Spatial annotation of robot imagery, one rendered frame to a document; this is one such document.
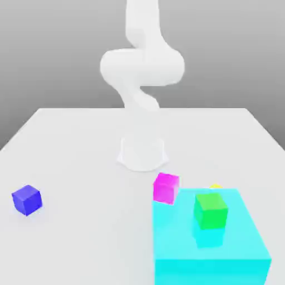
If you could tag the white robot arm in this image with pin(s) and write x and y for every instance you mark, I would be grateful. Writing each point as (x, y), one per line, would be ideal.
(142, 66)

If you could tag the small magenta cube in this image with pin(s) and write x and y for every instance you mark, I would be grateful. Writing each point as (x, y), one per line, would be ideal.
(165, 188)

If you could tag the small yellow cube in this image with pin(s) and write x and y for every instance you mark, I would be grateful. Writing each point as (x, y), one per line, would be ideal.
(216, 186)

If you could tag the small green cube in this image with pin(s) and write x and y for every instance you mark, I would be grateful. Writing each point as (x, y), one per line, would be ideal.
(210, 211)

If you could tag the small cyan cube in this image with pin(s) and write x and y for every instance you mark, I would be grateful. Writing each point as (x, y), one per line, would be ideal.
(209, 237)

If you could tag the small blue cube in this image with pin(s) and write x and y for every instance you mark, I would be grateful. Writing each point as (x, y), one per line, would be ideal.
(26, 200)

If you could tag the large cyan box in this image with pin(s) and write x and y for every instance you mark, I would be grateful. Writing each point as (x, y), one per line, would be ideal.
(211, 262)

